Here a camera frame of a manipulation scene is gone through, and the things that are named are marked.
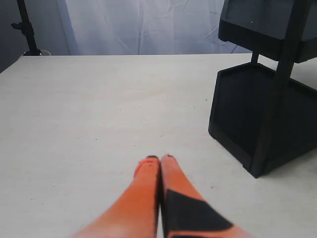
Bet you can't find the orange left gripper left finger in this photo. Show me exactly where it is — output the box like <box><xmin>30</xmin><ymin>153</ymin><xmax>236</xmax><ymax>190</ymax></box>
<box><xmin>72</xmin><ymin>156</ymin><xmax>159</xmax><ymax>238</ymax></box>

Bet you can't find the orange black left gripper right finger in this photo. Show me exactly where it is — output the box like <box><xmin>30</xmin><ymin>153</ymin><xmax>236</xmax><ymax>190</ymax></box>
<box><xmin>161</xmin><ymin>154</ymin><xmax>250</xmax><ymax>238</ymax></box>

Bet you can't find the black two-tier rack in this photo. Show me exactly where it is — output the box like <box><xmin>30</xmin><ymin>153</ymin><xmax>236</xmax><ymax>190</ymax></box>
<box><xmin>208</xmin><ymin>0</ymin><xmax>317</xmax><ymax>178</ymax></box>

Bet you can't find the white backdrop cloth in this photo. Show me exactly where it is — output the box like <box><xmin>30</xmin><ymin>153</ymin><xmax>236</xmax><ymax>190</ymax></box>
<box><xmin>57</xmin><ymin>0</ymin><xmax>246</xmax><ymax>55</ymax></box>

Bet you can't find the black light stand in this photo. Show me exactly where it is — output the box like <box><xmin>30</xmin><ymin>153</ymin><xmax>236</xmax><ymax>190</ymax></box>
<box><xmin>11</xmin><ymin>0</ymin><xmax>51</xmax><ymax>57</ymax></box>

